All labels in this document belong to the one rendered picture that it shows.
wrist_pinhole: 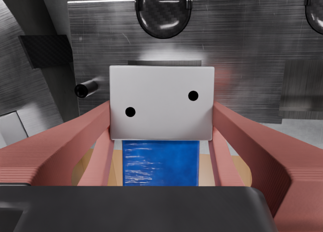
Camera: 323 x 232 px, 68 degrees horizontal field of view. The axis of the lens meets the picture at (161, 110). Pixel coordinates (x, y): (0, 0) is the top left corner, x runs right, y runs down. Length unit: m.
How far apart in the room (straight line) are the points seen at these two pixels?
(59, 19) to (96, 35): 0.12
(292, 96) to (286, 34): 0.06
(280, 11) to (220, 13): 0.04
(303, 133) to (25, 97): 0.29
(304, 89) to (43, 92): 0.23
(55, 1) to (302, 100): 0.26
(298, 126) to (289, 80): 0.09
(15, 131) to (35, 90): 0.04
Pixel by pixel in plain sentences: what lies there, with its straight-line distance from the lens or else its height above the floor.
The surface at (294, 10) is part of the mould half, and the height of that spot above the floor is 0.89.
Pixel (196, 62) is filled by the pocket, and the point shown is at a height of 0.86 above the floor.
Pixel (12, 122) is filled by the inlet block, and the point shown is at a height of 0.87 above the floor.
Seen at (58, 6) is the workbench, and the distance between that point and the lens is 0.30.
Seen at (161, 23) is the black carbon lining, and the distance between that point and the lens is 0.18.
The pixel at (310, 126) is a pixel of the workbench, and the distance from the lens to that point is 0.30.
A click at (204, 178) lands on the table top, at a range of 0.31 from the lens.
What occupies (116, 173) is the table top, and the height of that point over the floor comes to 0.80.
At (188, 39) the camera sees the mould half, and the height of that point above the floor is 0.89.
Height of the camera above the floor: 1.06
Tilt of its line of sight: 72 degrees down
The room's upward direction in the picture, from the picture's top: 153 degrees counter-clockwise
